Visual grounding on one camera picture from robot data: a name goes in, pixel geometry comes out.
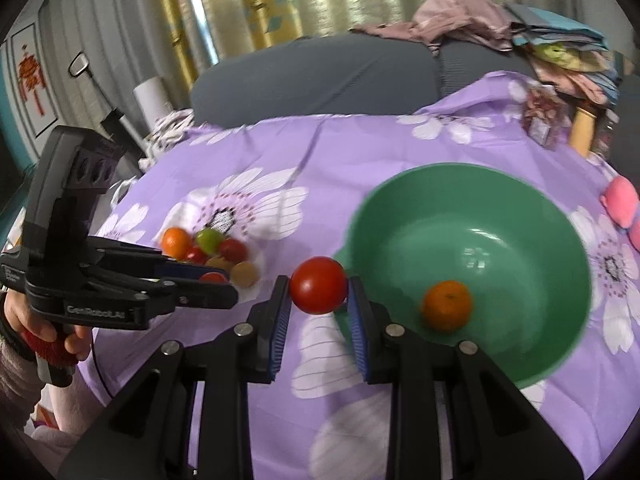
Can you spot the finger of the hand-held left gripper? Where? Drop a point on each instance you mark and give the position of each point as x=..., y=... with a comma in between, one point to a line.
x=210, y=296
x=185, y=271

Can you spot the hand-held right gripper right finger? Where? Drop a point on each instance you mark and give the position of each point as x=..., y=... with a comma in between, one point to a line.
x=357, y=330

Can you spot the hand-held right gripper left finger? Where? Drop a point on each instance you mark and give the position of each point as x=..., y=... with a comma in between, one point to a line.
x=280, y=325

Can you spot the red cherry tomato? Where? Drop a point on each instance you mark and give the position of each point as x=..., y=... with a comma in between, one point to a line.
x=233, y=250
x=196, y=255
x=212, y=277

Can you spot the orange mandarin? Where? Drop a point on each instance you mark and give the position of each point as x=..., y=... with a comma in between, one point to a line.
x=175, y=241
x=446, y=306

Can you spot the orange cherry tomato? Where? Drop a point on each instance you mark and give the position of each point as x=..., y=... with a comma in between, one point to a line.
x=218, y=262

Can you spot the green tomato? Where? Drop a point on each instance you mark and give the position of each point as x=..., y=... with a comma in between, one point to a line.
x=209, y=240

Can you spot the yellow cherry tomato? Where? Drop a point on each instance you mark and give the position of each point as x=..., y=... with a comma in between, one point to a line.
x=245, y=274

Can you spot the large red tomato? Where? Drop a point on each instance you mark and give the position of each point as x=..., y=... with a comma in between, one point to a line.
x=319, y=285

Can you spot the green plastic bowl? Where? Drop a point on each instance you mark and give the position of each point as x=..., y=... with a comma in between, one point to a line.
x=500, y=220

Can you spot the person's left forearm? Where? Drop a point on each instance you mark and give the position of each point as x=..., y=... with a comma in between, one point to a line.
x=20, y=390

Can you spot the person's left hand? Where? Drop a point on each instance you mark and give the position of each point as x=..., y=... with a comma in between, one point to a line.
x=17, y=312

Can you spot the white patterned cloth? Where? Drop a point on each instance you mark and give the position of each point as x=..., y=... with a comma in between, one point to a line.
x=165, y=132

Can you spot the white paper roll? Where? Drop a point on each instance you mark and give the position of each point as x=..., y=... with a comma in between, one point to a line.
x=150, y=97

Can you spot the purple floral tablecloth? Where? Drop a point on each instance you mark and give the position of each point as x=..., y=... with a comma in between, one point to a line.
x=350, y=160

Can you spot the grey sofa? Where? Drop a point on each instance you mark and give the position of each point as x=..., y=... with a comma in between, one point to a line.
x=325, y=75

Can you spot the yellow patterned curtain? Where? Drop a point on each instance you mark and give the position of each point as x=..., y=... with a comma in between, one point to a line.
x=230, y=10

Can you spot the red patterned snack bag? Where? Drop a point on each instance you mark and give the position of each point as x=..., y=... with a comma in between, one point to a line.
x=545, y=115

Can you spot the pink plush toy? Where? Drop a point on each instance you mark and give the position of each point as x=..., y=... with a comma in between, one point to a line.
x=622, y=200

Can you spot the clear jar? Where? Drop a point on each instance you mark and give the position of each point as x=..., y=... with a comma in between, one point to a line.
x=607, y=135

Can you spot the pink garment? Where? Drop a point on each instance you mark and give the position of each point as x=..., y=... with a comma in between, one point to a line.
x=460, y=15

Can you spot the pink patterned cloth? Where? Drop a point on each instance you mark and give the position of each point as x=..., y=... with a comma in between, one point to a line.
x=580, y=82

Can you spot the yellow-green cloth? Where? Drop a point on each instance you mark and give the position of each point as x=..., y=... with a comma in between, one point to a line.
x=565, y=55

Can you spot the blue folded cloth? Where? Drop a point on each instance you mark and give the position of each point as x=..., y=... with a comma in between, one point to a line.
x=555, y=22

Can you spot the red knot wall hanging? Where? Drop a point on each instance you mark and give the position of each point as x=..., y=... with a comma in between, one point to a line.
x=30, y=75

